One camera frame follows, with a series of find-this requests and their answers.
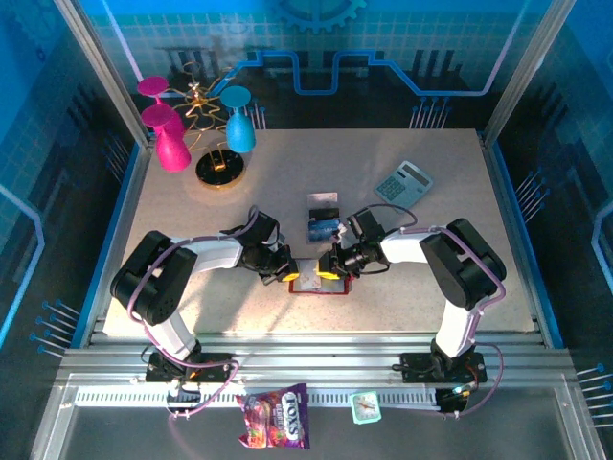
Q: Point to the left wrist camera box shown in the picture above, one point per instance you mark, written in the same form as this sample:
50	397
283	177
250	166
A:
280	237

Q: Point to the aluminium enclosure frame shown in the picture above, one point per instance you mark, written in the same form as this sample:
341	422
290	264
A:
306	347

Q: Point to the purple candy bag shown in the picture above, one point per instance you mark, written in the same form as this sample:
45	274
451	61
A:
273	417

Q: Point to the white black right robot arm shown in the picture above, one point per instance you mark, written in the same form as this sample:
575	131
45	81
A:
402	246

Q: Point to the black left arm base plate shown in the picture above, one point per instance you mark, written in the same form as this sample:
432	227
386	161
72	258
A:
218	364

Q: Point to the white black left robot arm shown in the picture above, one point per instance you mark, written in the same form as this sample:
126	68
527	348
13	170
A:
215	254

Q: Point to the silver credit card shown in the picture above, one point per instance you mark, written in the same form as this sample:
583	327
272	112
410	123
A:
322	199

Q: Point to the red card holder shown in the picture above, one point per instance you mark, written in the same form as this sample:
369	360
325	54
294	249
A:
337	286

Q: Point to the blue wine glass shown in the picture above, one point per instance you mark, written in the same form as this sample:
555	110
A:
239	134

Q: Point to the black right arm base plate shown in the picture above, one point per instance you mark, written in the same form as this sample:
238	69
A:
416	366

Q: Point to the small teal alarm clock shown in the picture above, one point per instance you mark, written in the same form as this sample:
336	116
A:
365	406

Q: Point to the pale patterned credit card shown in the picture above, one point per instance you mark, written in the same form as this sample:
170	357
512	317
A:
309	275

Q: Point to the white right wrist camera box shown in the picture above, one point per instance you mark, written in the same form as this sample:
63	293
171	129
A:
339	236

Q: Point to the dark credit card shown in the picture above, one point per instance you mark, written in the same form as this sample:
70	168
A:
324	214

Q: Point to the small black electronics box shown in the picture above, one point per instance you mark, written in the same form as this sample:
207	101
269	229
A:
452	402

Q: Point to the pink wine glass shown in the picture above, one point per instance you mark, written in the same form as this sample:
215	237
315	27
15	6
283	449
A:
153	86
170	148

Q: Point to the grey desk calculator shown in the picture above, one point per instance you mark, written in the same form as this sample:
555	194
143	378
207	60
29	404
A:
404	184

